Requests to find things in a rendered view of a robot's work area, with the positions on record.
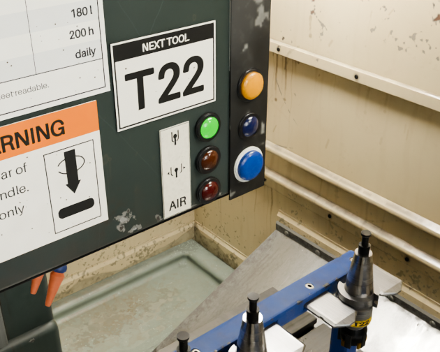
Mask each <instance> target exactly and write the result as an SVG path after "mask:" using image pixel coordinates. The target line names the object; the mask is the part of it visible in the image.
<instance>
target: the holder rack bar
mask: <svg viewBox="0 0 440 352"><path fill-rule="evenodd" d="M353 255H354V251H352V250H350V251H347V252H346V253H345V254H342V255H341V256H339V257H337V258H336V259H334V260H332V261H330V262H329V263H327V264H325V265H323V266H322V267H320V268H318V269H317V270H314V271H313V272H311V273H309V274H308V275H306V276H304V277H303V278H301V279H299V280H297V281H295V282H293V283H292V284H290V285H288V286H287V287H285V288H283V289H281V290H280V291H278V292H276V293H275V294H273V295H271V296H270V297H268V298H265V299H264V300H262V301H260V302H259V303H257V306H258V307H259V309H260V314H261V315H262V317H263V325H264V328H266V327H267V326H269V325H270V324H272V323H274V322H277V323H278V324H279V325H280V326H283V325H285V324H287V323H288V322H290V321H292V320H293V319H294V318H296V317H298V316H299V315H301V314H303V313H305V312H306V311H308V310H307V309H305V308H304V304H305V303H306V302H309V301H310V300H311V299H313V298H315V297H316V296H318V295H320V294H322V293H323V292H325V291H328V292H330V293H331V294H333V295H334V294H335V293H337V287H338V283H339V282H342V283H343V284H344V283H345V281H346V277H347V274H348V272H349V268H350V265H351V261H352V259H353ZM244 313H246V310H245V311H243V312H241V313H240V314H238V315H236V316H234V317H232V318H231V319H229V320H227V321H226V322H224V323H222V324H221V325H218V326H217V327H215V328H213V329H211V330H210V331H208V332H206V333H205V334H203V335H201V336H199V337H198V338H196V339H194V340H193V341H191V342H189V343H188V345H189V346H190V347H191V352H228V351H229V349H230V348H231V346H232V345H235V346H237V340H238V336H239V333H240V326H241V323H242V317H243V315H244Z"/></svg>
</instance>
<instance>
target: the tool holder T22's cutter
mask: <svg viewBox="0 0 440 352"><path fill-rule="evenodd" d="M337 339H340V340H341V346H343V347H345V348H348V349H350V348H351V346H357V349H358V350H359V349H361V348H362V347H364V346H365V343H366V340H367V326H366V327H364V328H363V329H361V330H351V329H348V328H347V327H343V328H338V335H337Z"/></svg>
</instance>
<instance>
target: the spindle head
mask: <svg viewBox="0 0 440 352"><path fill-rule="evenodd" d="M103 15H104V24H105V39H106V47H107V55H108V70H109V78H110V91H106V92H103V93H100V94H96V95H93V96H88V97H85V98H81V99H78V100H75V101H71V102H67V103H63V104H60V105H56V106H52V107H50V108H45V109H42V110H38V111H35V112H30V113H27V114H25V115H20V116H17V117H12V118H10V119H5V120H2V121H0V127H1V126H5V125H8V124H12V123H15V122H20V121H22V120H26V119H30V118H33V117H37V116H40V115H44V114H47V113H51V112H55V111H58V110H62V109H65V108H69V107H72V106H75V105H79V104H83V103H87V102H90V101H94V100H96V104H97V112H98V125H99V133H100V139H101V153H102V160H103V174H104V181H105V194H106V201H107V209H108V220H106V221H103V222H100V223H98V224H96V225H93V226H90V227H88V228H86V229H84V230H81V231H78V232H76V233H74V234H71V235H68V236H66V237H63V238H61V239H59V240H56V241H54V242H51V243H49V244H46V245H44V246H41V247H39V248H37V249H34V250H31V251H28V252H27V253H24V254H21V255H19V256H16V257H14V258H12V259H9V260H7V261H4V262H2V263H0V293H3V292H4V291H7V290H9V289H12V288H14V287H16V286H19V285H21V284H23V283H25V282H28V281H30V280H32V279H35V278H37V277H39V276H42V275H44V274H47V273H48V272H51V271H53V270H56V269H58V268H60V267H63V266H65V265H68V264H69V263H72V262H74V261H77V260H79V259H81V258H84V257H85V256H88V255H90V254H93V253H95V252H97V251H100V250H102V249H104V248H106V247H109V246H111V245H114V244H116V243H118V242H121V241H123V240H125V239H128V238H130V237H132V236H134V235H137V234H139V233H141V232H144V231H146V230H149V229H150V228H153V227H155V226H158V225H160V224H162V223H165V222H167V221H169V220H171V219H174V218H176V217H179V216H181V215H183V214H186V213H187V212H190V211H192V210H195V209H197V208H199V207H202V206H203V205H204V204H202V203H200V202H199V201H198V199H197V196H196V193H197V190H198V187H199V185H200V183H201V182H202V181H203V180H204V179H206V178H207V177H216V178H217V179H218V180H219V181H220V183H221V190H220V192H219V195H218V196H217V198H216V199H215V200H214V201H216V200H218V199H220V198H223V197H225V196H227V195H229V107H230V0H103ZM211 20H215V43H216V101H213V102H211V103H207V104H204V105H200V106H198V107H195V108H192V109H189V110H185V111H182V112H178V113H176V114H173V115H169V116H167V117H163V118H160V119H157V120H154V121H151V122H147V123H145V124H141V125H139V126H134V127H132V128H129V129H126V130H123V131H120V132H117V125H116V117H115V101H114V92H113V84H112V69H111V60H110V44H111V43H116V42H120V41H125V40H128V39H132V38H137V37H141V36H146V35H150V34H155V33H159V32H162V31H168V30H171V29H177V28H180V27H186V26H189V25H192V24H198V23H201V22H207V21H211ZM206 112H214V113H216V114H218V116H219V117H220V120H221V127H220V130H219V132H218V134H217V136H216V137H215V138H214V139H213V140H211V141H209V142H202V141H200V140H199V139H198V138H197V137H196V132H195V130H196V124H197V121H198V120H199V119H200V117H201V116H202V115H204V114H205V113H206ZM187 121H189V142H190V169H191V208H190V209H187V210H185V211H183V212H180V213H178V214H176V215H173V216H171V217H168V218H167V219H164V218H163V196H162V183H161V156H160V142H159V131H160V130H162V129H166V128H169V127H171V126H175V125H178V124H181V123H184V122H187ZM208 145H214V146H216V147H218V148H219V150H220V152H221V159H220V162H219V164H218V166H217V168H216V169H215V170H214V171H212V172H211V173H208V174H202V173H200V172H199V171H198V170H197V167H196V159H197V156H198V154H199V152H200V151H201V150H202V149H203V148H204V147H206V146H208Z"/></svg>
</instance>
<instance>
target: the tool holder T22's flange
mask: <svg viewBox="0 0 440 352"><path fill-rule="evenodd" d="M379 294H380V289H379V286H378V285H377V284H376V283H375V282H374V292H373V293H372V295H370V296H369V297H367V298H356V297H353V296H351V295H349V294H348V293H347V292H346V291H345V290H344V284H343V283H342V282H339V283H338V287H337V298H339V299H340V300H342V301H343V302H345V303H346V304H348V305H349V306H351V307H352V308H354V309H355V310H357V311H358V312H357V315H365V314H370V311H371V310H370V309H369V308H370V307H372V306H373V307H375V308H377V307H378V303H379Z"/></svg>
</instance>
